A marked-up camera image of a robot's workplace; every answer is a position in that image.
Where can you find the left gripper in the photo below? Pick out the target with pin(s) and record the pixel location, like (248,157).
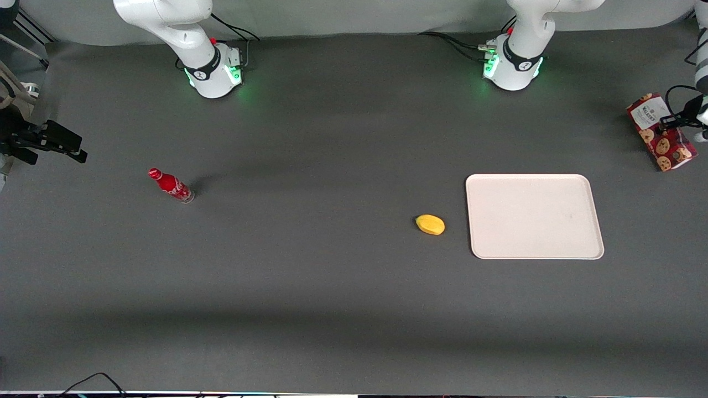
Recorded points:
(687,118)

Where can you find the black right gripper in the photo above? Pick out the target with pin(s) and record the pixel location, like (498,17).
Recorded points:
(15,134)

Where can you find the red cookie box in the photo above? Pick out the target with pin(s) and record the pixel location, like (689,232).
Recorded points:
(658,141)

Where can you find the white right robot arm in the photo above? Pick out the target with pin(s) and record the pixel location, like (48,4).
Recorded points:
(188,38)

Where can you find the white rectangular tray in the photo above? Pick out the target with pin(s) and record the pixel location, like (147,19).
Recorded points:
(534,216)

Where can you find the red cola bottle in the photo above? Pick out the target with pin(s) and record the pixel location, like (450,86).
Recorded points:
(170,184)

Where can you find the yellow lemon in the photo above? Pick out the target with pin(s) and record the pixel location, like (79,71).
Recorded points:
(430,224)

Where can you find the white backdrop cloth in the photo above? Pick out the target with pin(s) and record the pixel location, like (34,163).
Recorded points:
(354,16)

